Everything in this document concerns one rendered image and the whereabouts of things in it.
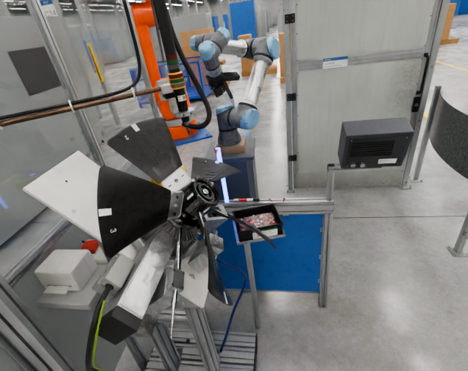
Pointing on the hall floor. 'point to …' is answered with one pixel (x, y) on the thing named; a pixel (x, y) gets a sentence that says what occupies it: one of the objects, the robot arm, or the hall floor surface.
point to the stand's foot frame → (246, 360)
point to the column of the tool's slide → (23, 327)
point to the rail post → (325, 258)
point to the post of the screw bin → (252, 284)
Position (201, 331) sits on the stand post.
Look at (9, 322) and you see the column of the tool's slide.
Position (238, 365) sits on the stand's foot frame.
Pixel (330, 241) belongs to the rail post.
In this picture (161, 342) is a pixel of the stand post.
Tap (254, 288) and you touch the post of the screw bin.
